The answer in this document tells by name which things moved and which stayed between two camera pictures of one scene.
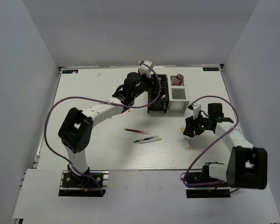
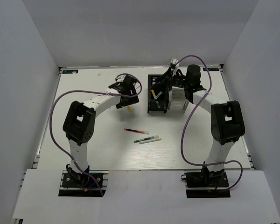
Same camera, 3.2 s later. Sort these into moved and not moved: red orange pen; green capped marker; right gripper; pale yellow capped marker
Moved: right gripper
Not moved: red orange pen; green capped marker; pale yellow capped marker
